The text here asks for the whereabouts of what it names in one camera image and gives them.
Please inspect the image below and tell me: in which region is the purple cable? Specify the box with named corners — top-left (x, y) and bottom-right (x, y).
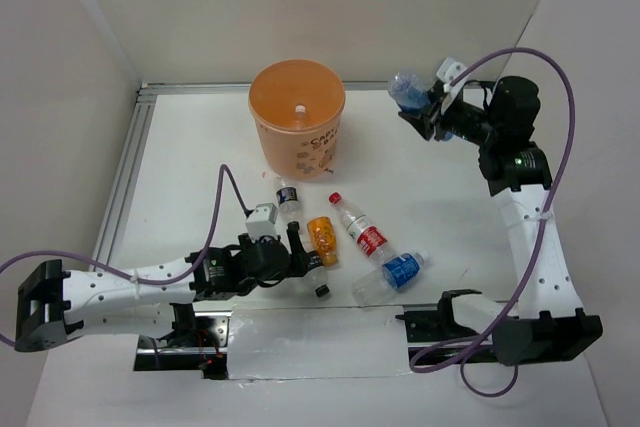
top-left (408, 46), bottom-right (576, 398)
top-left (0, 164), bottom-right (256, 348)

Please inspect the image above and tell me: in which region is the clear bottle dark blue label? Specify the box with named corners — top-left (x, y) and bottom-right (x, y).
top-left (274, 176), bottom-right (302, 230)

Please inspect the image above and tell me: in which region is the orange juice bottle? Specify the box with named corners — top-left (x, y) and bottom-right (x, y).
top-left (306, 216), bottom-right (339, 267)

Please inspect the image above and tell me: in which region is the crushed bottle blue label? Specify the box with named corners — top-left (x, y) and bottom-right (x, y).
top-left (387, 72), bottom-right (452, 141)

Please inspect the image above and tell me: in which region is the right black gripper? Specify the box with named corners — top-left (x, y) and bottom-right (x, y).
top-left (397, 85), bottom-right (500, 146)

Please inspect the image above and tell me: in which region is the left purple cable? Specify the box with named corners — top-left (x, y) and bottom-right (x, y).
top-left (0, 164), bottom-right (256, 348)

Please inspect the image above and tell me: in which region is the clear bottle red label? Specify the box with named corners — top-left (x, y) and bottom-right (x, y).
top-left (328, 192), bottom-right (397, 266)

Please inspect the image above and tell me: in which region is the orange plastic bin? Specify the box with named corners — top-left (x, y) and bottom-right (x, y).
top-left (248, 59), bottom-right (346, 180)

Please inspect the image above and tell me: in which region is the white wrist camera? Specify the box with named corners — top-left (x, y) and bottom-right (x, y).
top-left (436, 57), bottom-right (468, 99)
top-left (245, 203), bottom-right (278, 242)

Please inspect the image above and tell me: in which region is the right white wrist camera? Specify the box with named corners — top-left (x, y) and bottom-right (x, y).
top-left (436, 57), bottom-right (468, 99)

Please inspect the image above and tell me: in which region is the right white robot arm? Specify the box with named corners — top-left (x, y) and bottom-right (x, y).
top-left (395, 76), bottom-right (603, 367)

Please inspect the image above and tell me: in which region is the clear bottle white cap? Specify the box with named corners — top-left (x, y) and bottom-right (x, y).
top-left (293, 104), bottom-right (310, 130)

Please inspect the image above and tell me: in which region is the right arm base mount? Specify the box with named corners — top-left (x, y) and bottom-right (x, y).
top-left (396, 289), bottom-right (501, 373)

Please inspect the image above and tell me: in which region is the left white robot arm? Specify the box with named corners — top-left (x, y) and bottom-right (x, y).
top-left (14, 222), bottom-right (322, 353)

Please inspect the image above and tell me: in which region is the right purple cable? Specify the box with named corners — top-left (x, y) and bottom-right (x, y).
top-left (408, 46), bottom-right (576, 398)

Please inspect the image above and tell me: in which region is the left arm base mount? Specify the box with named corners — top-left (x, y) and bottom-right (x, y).
top-left (133, 309), bottom-right (232, 381)

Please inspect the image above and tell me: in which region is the clear bottle black label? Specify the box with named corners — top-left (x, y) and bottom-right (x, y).
top-left (302, 250), bottom-right (330, 299)

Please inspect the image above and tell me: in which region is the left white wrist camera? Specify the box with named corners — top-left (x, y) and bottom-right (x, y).
top-left (245, 203), bottom-right (278, 242)

